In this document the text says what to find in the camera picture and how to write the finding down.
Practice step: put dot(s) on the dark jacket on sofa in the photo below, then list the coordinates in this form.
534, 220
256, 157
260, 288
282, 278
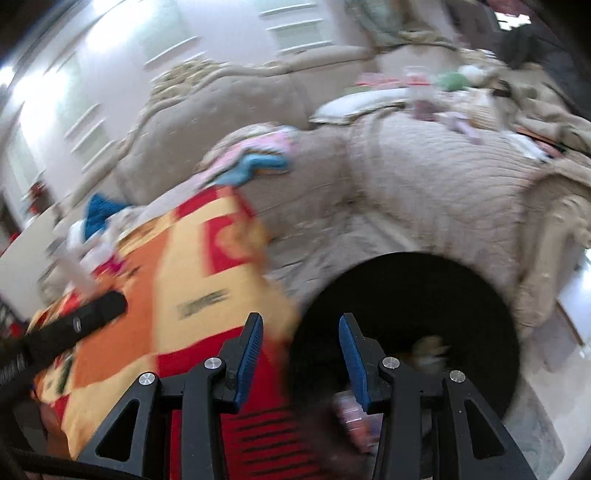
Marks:
534, 44

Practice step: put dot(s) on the beige crumpled blanket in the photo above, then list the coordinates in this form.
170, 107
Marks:
534, 102

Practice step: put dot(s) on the beige quilted sofa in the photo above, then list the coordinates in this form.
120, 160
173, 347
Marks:
520, 222

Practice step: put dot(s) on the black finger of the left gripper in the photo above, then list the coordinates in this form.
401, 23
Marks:
23, 358

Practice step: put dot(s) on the blue cloth on sofa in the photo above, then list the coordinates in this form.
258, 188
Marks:
99, 209

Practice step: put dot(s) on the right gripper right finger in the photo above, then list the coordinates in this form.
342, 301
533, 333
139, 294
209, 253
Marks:
470, 440

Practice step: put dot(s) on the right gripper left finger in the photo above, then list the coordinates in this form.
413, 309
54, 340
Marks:
131, 442

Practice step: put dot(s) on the red orange love blanket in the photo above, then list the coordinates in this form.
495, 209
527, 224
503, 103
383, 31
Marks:
191, 278

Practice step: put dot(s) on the green plush toy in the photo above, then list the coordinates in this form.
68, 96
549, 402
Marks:
453, 81

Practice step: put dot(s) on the black round trash bin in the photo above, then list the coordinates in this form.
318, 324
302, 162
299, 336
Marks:
401, 299

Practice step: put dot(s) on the white pillow on sofa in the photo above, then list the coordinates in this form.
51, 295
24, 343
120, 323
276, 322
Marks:
346, 109

